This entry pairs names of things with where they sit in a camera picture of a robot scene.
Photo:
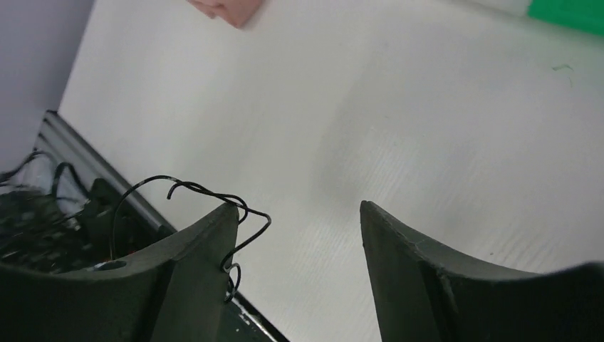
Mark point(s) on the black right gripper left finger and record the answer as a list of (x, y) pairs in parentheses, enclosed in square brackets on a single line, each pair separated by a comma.
[(172, 290)]

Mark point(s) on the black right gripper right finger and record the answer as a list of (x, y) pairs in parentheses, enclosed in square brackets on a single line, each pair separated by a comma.
[(426, 291)]

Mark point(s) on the pink cloth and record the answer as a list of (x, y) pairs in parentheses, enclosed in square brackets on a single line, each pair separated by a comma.
[(235, 12)]

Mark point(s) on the green plastic bin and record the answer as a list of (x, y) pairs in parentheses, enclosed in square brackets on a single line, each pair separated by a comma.
[(582, 15)]

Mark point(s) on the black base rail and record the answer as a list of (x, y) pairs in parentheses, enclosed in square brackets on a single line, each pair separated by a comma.
[(37, 236)]

